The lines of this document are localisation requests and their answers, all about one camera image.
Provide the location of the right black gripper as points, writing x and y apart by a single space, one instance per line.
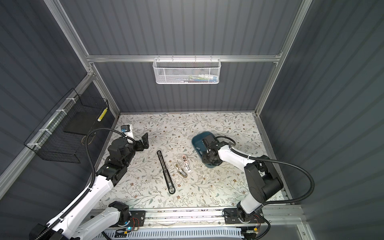
205 160

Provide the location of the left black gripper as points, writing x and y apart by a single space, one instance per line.
140 147

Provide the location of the pink mini stapler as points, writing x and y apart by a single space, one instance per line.
186 164

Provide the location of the beige mini stapler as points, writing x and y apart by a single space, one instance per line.
181 171

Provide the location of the black stapler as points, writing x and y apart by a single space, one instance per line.
167 176

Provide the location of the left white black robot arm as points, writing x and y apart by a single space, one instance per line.
69 225

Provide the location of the teal plastic tray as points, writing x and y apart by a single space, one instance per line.
201 142

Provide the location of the yellow marker pen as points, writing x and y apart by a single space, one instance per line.
102 115

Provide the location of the black flat pad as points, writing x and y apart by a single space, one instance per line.
82 123

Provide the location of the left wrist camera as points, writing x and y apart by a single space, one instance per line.
127 130

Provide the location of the black wire basket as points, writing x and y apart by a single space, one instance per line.
62 138

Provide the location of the white slotted cable duct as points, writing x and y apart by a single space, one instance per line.
221 233

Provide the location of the white wire mesh basket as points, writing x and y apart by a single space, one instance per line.
187 73

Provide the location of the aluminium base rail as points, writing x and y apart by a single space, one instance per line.
213 217

